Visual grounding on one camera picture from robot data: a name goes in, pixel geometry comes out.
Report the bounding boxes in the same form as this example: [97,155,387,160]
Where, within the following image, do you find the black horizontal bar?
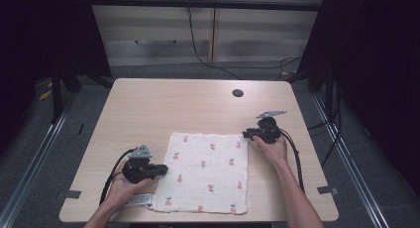
[88,0,325,13]

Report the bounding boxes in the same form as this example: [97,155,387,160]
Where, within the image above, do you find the black stand cables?
[306,82,343,168]

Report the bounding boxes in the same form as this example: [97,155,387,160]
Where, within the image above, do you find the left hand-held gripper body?
[122,144,157,185]

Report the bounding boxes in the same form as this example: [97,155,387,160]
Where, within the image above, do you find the black metal stand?
[49,67,82,125]

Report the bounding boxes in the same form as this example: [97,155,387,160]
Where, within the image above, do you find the metal floor rail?
[311,93,392,228]
[0,97,80,228]

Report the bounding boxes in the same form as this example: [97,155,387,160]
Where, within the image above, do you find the dark curtain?
[298,0,420,197]
[0,0,113,150]

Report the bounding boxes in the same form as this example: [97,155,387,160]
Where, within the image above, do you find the light grey cabinet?
[86,0,327,67]

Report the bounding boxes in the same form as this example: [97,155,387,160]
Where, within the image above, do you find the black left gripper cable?
[99,148,138,206]

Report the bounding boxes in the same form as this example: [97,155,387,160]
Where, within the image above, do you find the grey tape piece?
[316,185,340,195]
[56,189,82,200]

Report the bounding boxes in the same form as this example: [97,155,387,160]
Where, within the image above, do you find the person's right hand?
[252,136,289,171]

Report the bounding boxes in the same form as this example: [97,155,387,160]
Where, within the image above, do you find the person's left hand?
[106,159,156,206]

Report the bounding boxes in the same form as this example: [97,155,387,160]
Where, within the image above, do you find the white muslin cloth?
[127,132,250,215]

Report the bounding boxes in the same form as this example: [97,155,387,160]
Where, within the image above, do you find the yellow floor tape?
[38,83,53,102]

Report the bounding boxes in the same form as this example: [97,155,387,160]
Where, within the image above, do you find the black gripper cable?
[99,148,138,206]
[279,127,306,193]

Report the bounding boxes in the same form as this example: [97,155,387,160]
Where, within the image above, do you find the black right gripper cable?
[279,127,306,193]

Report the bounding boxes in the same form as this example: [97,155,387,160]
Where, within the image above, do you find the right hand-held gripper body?
[256,110,288,146]

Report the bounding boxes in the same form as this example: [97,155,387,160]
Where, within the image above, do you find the black floor cable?
[185,6,302,81]

